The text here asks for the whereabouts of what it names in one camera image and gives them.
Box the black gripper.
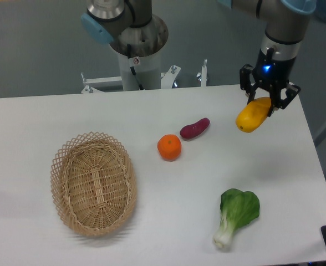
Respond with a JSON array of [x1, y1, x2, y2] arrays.
[[240, 50, 301, 117]]

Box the yellow mango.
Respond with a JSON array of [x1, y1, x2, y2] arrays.
[[236, 97, 271, 133]]

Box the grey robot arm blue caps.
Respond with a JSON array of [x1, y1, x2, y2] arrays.
[[80, 1, 316, 114]]

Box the purple sweet potato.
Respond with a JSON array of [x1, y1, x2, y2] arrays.
[[180, 117, 210, 140]]

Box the orange tangerine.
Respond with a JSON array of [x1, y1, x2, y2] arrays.
[[157, 134, 182, 161]]

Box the green bok choy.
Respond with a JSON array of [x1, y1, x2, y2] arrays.
[[213, 188, 260, 248]]

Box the woven wicker basket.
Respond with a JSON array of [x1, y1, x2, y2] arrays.
[[50, 132, 137, 237]]

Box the white metal base frame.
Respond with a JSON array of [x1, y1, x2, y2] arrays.
[[80, 59, 210, 94]]

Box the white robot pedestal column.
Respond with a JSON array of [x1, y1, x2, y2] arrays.
[[109, 13, 169, 91]]

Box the black cable on pedestal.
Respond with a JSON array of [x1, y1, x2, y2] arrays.
[[126, 43, 145, 91]]

